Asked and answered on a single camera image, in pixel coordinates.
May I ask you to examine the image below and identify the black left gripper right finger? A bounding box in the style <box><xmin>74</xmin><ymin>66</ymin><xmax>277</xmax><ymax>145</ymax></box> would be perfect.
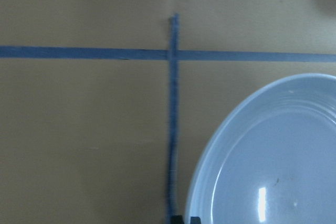
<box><xmin>190</xmin><ymin>216</ymin><xmax>201</xmax><ymax>224</ymax></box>

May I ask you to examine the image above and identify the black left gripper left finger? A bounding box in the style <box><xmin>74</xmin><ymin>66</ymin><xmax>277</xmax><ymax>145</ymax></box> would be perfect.
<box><xmin>171</xmin><ymin>215</ymin><xmax>183</xmax><ymax>224</ymax></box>

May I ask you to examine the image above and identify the blue plastic plate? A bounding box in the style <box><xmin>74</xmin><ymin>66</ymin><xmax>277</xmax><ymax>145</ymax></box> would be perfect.
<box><xmin>184</xmin><ymin>73</ymin><xmax>335</xmax><ymax>223</ymax></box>

